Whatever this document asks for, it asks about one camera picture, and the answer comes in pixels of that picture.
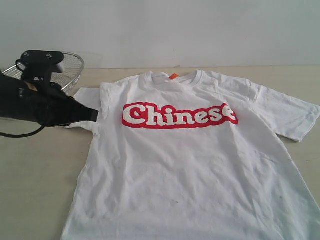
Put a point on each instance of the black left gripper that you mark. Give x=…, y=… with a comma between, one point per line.
x=35, y=98

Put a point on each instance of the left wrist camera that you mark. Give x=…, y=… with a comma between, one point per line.
x=39, y=64

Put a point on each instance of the white cotton t-shirt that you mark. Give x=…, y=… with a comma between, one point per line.
x=197, y=157

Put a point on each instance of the metal mesh basket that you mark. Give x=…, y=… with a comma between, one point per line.
x=72, y=67

